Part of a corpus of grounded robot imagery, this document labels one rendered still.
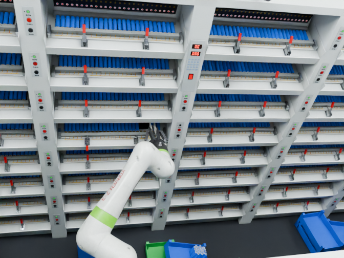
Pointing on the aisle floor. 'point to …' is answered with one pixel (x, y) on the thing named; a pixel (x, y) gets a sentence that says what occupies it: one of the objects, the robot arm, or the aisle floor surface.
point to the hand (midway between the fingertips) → (152, 127)
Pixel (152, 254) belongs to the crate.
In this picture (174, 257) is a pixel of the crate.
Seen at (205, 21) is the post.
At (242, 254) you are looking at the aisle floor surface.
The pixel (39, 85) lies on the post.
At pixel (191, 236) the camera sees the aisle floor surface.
